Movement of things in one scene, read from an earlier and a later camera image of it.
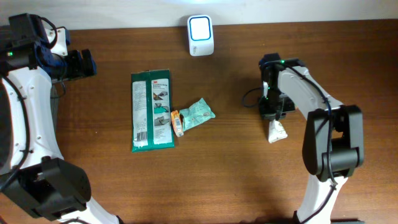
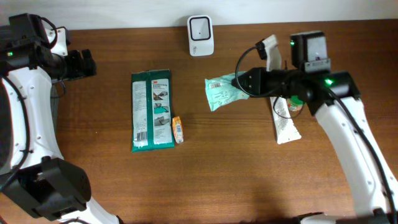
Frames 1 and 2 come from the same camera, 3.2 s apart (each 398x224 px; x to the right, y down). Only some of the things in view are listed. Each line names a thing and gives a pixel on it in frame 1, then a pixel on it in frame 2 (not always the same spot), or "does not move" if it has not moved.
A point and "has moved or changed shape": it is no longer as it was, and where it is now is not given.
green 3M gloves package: x=152 y=111 does not move
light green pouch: x=196 y=114 -> x=221 y=91
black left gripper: x=79 y=71 does not move
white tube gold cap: x=276 y=131 -> x=285 y=127
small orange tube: x=176 y=123 has moved or changed shape
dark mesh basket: x=57 y=89 does not move
